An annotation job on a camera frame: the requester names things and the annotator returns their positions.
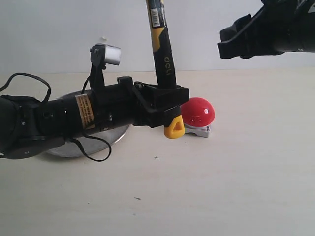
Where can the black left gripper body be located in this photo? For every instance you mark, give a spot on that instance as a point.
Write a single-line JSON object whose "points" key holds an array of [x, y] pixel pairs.
{"points": [[129, 102]]}

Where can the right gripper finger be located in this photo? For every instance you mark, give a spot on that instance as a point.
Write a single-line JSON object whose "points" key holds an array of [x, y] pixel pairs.
{"points": [[245, 38]]}

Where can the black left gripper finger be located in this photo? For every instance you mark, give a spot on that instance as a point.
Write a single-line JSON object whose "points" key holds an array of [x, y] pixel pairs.
{"points": [[155, 99]]}

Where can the black yellow claw hammer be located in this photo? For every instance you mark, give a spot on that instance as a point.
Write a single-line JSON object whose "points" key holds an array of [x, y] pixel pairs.
{"points": [[164, 65]]}

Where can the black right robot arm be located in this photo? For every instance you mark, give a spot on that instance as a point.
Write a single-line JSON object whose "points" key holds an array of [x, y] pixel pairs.
{"points": [[279, 26]]}

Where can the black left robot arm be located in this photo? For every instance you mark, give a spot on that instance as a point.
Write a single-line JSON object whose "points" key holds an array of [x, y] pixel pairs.
{"points": [[29, 127]]}

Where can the red dome push button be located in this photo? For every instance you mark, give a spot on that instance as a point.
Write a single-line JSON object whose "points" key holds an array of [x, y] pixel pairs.
{"points": [[198, 115]]}

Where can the round steel plate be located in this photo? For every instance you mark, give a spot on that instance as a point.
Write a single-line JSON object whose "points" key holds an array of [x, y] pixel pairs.
{"points": [[91, 145]]}

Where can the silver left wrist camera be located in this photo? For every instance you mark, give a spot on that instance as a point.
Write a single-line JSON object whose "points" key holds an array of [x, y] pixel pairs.
{"points": [[102, 54]]}

